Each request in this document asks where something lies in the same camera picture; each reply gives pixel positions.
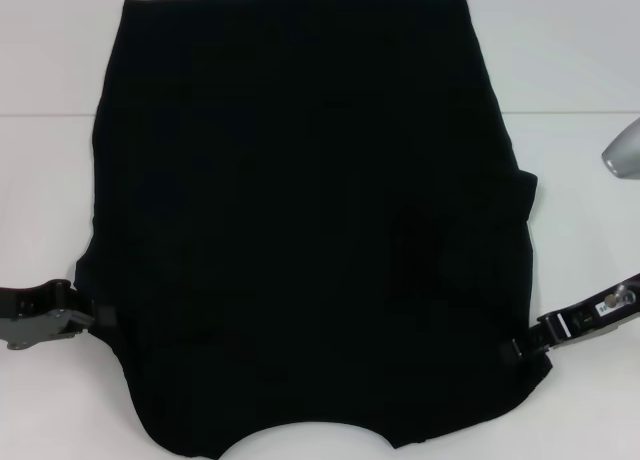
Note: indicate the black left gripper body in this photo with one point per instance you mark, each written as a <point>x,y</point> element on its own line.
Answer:
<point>30,325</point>

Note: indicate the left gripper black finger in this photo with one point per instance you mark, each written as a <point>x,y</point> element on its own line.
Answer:
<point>105,316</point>

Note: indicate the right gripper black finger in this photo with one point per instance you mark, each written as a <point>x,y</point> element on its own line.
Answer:
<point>510,354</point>

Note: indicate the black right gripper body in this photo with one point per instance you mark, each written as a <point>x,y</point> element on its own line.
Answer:
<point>600,312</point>

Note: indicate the black t-shirt with white print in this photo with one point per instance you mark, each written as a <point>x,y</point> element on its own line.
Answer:
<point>300,180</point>

